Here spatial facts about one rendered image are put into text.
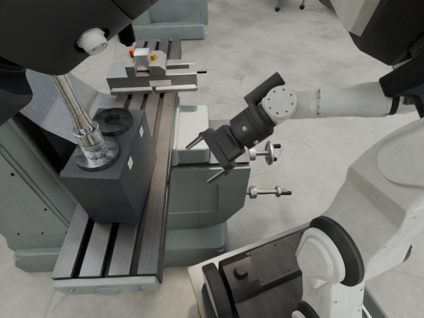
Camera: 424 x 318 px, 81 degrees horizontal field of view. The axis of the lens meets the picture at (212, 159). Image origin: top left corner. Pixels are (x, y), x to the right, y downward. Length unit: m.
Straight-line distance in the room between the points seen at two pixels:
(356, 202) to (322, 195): 1.50
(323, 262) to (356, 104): 0.32
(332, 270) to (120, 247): 0.46
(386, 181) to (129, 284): 0.52
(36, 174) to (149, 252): 0.65
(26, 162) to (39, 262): 0.78
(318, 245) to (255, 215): 1.23
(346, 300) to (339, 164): 1.58
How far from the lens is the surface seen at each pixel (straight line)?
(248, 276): 0.96
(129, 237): 0.65
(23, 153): 1.07
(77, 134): 0.51
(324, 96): 0.58
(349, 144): 2.46
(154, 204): 0.68
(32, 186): 1.20
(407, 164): 0.36
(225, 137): 0.60
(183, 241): 1.45
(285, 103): 0.54
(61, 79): 0.46
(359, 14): 0.38
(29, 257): 1.73
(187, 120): 1.06
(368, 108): 0.59
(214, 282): 0.96
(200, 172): 1.04
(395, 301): 1.85
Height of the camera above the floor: 1.53
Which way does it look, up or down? 49 degrees down
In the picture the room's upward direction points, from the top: straight up
